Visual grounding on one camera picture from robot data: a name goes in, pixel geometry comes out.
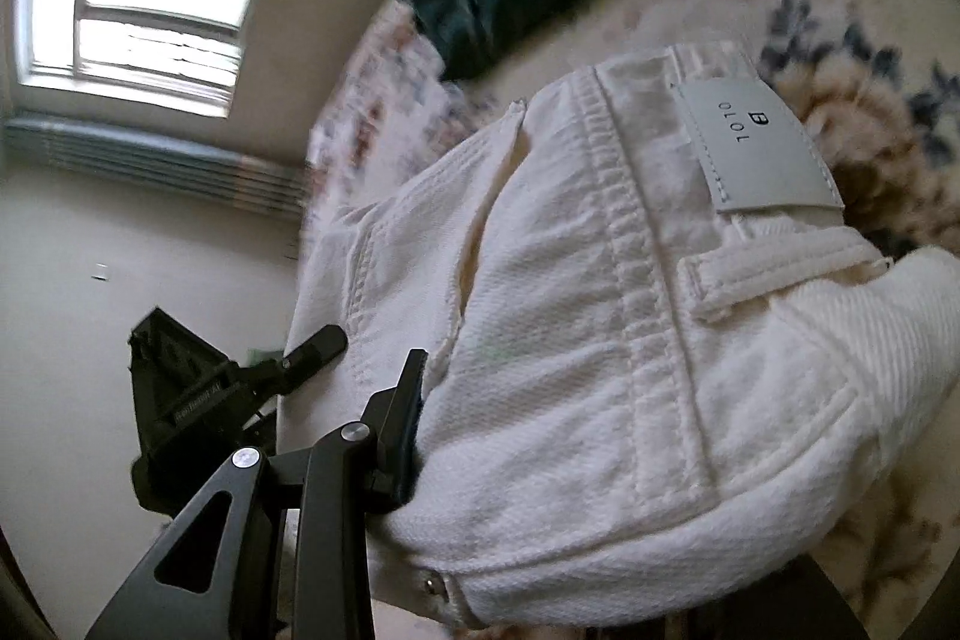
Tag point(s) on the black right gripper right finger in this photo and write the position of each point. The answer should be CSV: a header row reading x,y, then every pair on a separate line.
x,y
797,601

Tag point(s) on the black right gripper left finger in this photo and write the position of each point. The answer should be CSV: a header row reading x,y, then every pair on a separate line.
x,y
215,572

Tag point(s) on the white denim pants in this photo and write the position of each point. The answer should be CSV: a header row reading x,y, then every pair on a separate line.
x,y
660,364

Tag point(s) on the floral brown checked blanket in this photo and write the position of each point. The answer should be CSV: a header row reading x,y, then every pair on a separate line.
x,y
874,83

